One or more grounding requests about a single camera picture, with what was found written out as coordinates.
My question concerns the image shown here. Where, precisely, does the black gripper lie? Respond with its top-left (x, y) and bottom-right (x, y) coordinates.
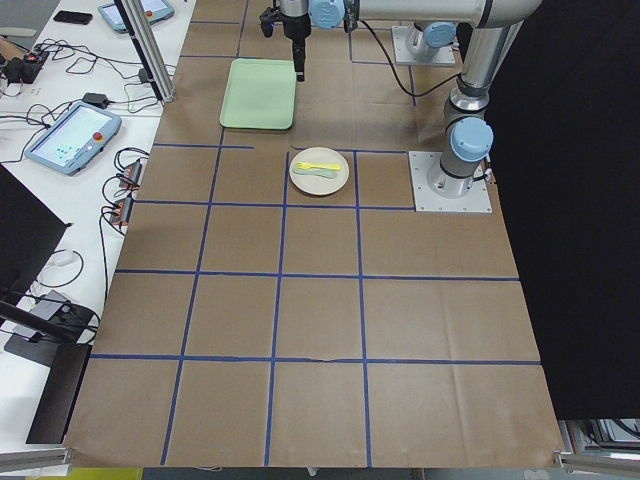
top-left (279, 0), bottom-right (311, 82)

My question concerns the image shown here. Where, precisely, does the yellow plastic fork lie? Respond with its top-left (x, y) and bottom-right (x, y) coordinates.
top-left (294, 162), bottom-right (342, 172)

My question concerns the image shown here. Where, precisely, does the white round plate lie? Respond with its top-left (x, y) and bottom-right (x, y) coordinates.
top-left (288, 147), bottom-right (350, 196)

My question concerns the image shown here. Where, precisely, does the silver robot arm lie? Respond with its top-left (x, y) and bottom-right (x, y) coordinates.
top-left (405, 21), bottom-right (457, 66)
top-left (259, 0), bottom-right (541, 199)

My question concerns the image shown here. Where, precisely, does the light green plastic tray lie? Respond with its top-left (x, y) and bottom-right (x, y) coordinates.
top-left (219, 58), bottom-right (297, 130)

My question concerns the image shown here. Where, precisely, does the teal plastic spoon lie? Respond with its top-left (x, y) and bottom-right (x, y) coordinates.
top-left (292, 167), bottom-right (338, 179)

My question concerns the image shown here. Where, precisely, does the far teach pendant tablet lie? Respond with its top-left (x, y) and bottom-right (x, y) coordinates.
top-left (96, 0), bottom-right (176, 34)

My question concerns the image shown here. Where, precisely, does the teach pendant tablet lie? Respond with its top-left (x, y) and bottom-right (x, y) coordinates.
top-left (25, 101), bottom-right (122, 176)
top-left (96, 0), bottom-right (176, 34)

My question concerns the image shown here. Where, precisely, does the black power adapter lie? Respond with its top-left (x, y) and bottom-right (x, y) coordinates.
top-left (82, 92), bottom-right (110, 109)

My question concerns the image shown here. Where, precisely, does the grey usb hub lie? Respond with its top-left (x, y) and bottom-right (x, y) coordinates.
top-left (117, 160), bottom-right (143, 191)
top-left (110, 197), bottom-right (135, 226)

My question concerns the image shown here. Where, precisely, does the black smartphone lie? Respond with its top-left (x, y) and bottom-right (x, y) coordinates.
top-left (53, 10), bottom-right (93, 25)

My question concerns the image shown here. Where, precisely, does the near teach pendant tablet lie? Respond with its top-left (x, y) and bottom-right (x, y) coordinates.
top-left (25, 101), bottom-right (122, 176)

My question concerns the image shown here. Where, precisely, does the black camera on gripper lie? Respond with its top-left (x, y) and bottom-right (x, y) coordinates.
top-left (259, 6), bottom-right (280, 38)

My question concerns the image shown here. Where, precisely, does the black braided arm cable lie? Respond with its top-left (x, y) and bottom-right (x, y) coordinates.
top-left (344, 14), bottom-right (469, 97)

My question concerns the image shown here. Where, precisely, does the aluminium frame post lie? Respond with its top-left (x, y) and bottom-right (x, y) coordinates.
top-left (114, 0), bottom-right (176, 104)

